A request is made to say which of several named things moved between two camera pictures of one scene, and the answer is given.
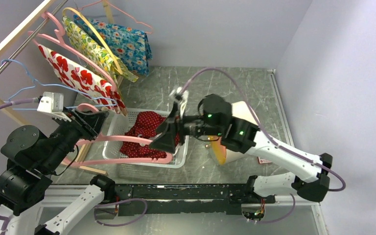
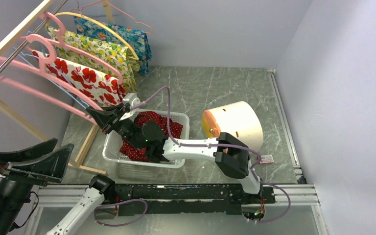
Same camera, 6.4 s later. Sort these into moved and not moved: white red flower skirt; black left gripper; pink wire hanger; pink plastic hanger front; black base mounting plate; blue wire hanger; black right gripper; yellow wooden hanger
Moved: black right gripper; yellow wooden hanger; white red flower skirt; pink plastic hanger front; black left gripper; blue wire hanger
Not moved: black base mounting plate; pink wire hanger
